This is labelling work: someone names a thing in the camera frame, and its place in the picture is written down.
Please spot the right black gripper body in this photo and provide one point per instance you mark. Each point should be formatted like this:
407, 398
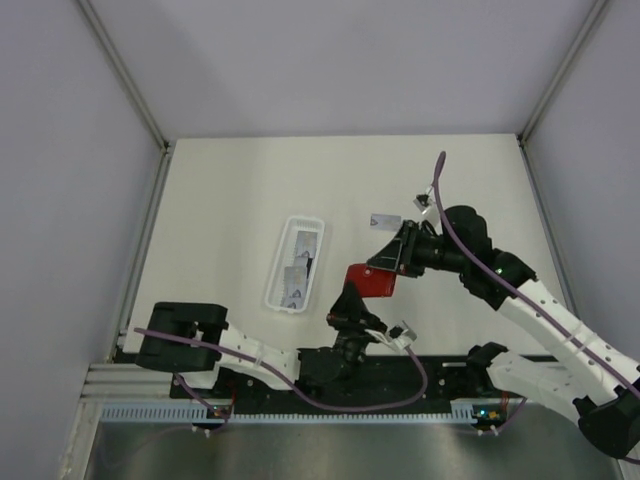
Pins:
419, 251

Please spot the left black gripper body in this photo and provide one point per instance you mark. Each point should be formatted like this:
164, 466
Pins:
351, 339

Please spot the red leather card holder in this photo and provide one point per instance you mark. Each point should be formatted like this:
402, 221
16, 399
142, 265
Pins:
371, 282

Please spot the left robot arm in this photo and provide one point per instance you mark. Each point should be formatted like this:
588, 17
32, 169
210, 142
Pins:
185, 338

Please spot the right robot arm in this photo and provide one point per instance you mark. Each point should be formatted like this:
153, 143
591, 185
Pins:
598, 389

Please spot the silver card on table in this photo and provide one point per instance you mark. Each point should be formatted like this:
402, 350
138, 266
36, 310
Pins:
385, 222

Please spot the middle card in basket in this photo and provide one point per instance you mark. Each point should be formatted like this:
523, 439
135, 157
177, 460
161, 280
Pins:
303, 262

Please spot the white plastic basket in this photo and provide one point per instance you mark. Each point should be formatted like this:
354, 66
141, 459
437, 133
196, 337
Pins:
284, 258

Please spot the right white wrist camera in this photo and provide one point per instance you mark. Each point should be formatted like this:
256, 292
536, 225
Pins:
425, 203

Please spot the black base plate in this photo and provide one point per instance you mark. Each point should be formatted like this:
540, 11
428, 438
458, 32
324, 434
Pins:
380, 380

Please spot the white slotted cable duct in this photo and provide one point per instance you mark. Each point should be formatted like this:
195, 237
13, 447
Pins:
465, 411

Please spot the aluminium frame rail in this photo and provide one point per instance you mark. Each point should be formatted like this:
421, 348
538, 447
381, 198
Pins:
110, 382

